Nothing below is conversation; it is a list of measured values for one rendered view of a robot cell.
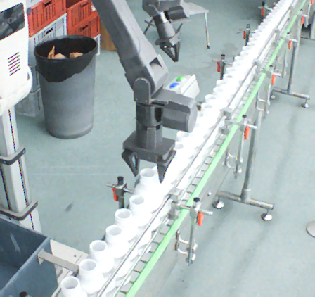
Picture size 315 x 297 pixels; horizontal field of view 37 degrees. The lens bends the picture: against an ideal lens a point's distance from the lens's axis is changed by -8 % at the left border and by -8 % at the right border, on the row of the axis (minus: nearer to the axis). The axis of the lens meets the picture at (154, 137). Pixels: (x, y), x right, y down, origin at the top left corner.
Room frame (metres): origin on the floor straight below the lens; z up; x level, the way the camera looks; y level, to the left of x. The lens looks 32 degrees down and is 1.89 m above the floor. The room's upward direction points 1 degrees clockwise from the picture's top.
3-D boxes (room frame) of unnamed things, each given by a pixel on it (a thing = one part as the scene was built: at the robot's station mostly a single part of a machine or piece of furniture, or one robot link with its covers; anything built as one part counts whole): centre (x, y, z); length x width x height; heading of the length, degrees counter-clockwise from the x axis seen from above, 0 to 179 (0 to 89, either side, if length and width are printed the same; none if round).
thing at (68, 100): (3.09, 0.61, 0.32); 0.45 x 0.45 x 0.64
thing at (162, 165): (0.93, -0.01, 1.23); 0.07 x 0.07 x 0.09; 67
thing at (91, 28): (4.23, 0.83, 0.33); 0.61 x 0.41 x 0.22; 160
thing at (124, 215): (0.83, 0.06, 1.08); 0.06 x 0.06 x 0.17
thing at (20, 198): (1.40, 0.52, 0.74); 0.11 x 0.11 x 0.40; 67
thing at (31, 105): (3.55, 1.01, 0.11); 0.61 x 0.41 x 0.22; 162
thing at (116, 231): (0.77, 0.08, 1.08); 0.06 x 0.06 x 0.17
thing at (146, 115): (0.93, 0.01, 1.36); 0.07 x 0.06 x 0.07; 67
